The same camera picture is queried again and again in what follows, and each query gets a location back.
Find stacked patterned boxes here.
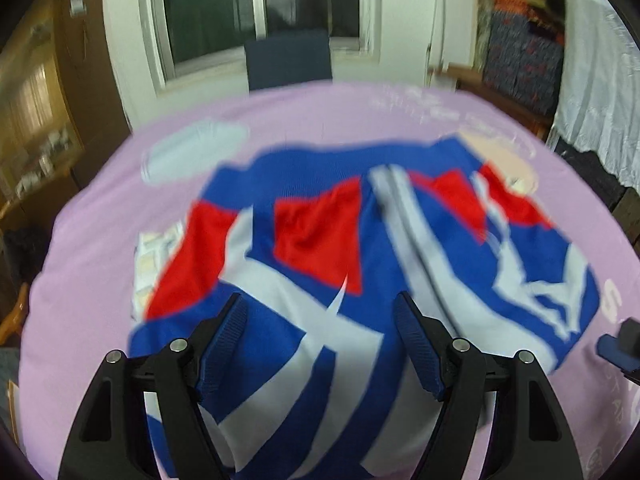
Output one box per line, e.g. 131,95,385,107
483,0,564,117

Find wooden glass display cabinet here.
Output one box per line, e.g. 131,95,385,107
1,0,130,231

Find brown wooden side cabinet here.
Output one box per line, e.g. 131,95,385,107
440,64,552,141

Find blue red white hooded jacket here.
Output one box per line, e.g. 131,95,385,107
129,136,600,479

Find aluminium sliding window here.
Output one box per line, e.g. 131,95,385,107
140,0,381,91

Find white lace curtain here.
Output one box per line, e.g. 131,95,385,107
553,0,639,188

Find pink printed bed sheet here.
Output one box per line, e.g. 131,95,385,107
20,82,639,479

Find dark blue chair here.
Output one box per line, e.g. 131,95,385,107
244,30,333,92

